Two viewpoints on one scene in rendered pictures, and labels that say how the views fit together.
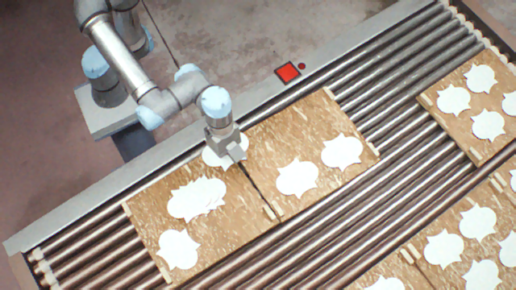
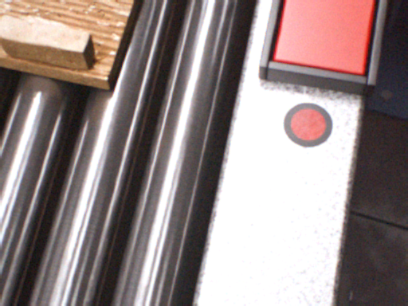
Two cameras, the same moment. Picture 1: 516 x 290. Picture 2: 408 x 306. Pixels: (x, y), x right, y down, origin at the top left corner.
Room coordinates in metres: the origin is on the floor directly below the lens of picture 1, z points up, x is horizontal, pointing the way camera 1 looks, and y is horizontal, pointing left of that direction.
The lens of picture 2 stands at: (1.32, -0.38, 1.38)
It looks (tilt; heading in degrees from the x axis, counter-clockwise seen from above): 68 degrees down; 137
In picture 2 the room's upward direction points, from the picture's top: 5 degrees counter-clockwise
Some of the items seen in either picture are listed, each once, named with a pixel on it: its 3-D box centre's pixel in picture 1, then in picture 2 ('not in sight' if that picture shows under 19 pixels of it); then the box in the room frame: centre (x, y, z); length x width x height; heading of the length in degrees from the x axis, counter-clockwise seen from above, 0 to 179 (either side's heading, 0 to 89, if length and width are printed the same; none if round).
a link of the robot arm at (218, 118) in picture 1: (216, 106); not in sight; (0.79, 0.10, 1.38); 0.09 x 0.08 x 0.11; 35
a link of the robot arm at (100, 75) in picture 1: (101, 65); not in sight; (1.18, 0.54, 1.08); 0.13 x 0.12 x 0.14; 125
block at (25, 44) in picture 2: (328, 93); (46, 43); (1.06, -0.27, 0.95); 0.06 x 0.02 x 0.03; 28
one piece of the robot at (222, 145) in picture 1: (226, 140); not in sight; (0.77, 0.09, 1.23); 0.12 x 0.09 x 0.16; 37
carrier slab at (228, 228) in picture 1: (197, 213); not in sight; (0.65, 0.22, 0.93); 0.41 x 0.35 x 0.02; 119
